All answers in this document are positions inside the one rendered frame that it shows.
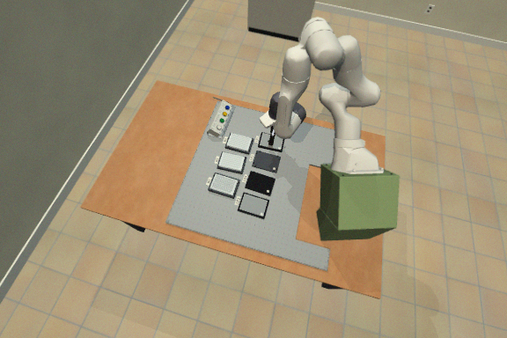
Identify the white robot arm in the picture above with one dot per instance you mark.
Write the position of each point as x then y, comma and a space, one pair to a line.
319, 46

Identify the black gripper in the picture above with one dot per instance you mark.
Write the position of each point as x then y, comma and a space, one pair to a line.
272, 137

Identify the beige operator button panel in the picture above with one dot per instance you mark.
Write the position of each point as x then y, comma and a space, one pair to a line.
220, 119

